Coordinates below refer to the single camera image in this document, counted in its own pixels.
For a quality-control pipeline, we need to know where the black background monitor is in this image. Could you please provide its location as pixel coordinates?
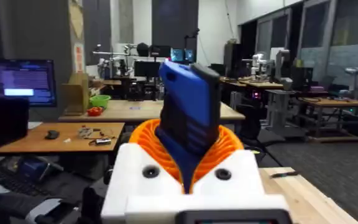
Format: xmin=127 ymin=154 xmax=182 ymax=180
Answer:
xmin=133 ymin=60 xmax=162 ymax=78

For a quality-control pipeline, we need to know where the black computer mouse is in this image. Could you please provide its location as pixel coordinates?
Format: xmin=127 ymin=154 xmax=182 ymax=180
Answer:
xmin=44 ymin=129 xmax=61 ymax=140

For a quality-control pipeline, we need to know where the brown cardboard box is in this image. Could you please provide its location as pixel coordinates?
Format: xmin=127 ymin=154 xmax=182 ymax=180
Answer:
xmin=60 ymin=72 xmax=90 ymax=116

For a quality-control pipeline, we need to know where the black box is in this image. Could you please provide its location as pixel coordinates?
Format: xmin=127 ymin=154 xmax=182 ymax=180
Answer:
xmin=0 ymin=95 xmax=30 ymax=151

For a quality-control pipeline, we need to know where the right gripper white and orange left finger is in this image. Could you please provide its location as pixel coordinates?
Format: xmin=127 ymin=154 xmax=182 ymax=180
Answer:
xmin=100 ymin=119 xmax=186 ymax=224

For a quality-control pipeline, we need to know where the wooden desk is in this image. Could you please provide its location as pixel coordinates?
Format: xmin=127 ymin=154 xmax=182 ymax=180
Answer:
xmin=0 ymin=121 xmax=126 ymax=157

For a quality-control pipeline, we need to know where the green plastic bowl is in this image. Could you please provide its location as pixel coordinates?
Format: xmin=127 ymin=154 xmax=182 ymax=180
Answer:
xmin=89 ymin=94 xmax=112 ymax=110

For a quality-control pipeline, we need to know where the computer monitor with lit screen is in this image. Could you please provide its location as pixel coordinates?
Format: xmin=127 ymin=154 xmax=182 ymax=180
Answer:
xmin=0 ymin=58 xmax=57 ymax=108

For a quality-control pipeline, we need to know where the wooden workbench with metal frame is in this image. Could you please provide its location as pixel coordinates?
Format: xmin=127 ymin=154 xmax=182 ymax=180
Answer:
xmin=296 ymin=96 xmax=358 ymax=144

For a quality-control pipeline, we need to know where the small silver tool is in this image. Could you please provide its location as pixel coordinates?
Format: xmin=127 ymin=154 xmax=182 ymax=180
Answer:
xmin=88 ymin=137 xmax=112 ymax=146

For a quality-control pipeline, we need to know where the black keyboard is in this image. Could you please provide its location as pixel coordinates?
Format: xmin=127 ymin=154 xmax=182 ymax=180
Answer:
xmin=0 ymin=160 xmax=63 ymax=198

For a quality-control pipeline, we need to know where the red toy vegetable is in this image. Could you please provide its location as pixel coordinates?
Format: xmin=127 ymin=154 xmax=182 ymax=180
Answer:
xmin=86 ymin=106 xmax=105 ymax=117

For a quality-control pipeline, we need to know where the long wooden table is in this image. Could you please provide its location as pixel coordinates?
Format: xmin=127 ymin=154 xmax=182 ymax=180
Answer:
xmin=57 ymin=99 xmax=246 ymax=123

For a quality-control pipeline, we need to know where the right gripper white and orange right finger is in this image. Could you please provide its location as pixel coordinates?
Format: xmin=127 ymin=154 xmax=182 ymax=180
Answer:
xmin=190 ymin=124 xmax=266 ymax=196

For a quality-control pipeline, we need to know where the black pen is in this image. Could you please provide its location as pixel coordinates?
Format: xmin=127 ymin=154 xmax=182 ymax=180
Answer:
xmin=270 ymin=170 xmax=300 ymax=179

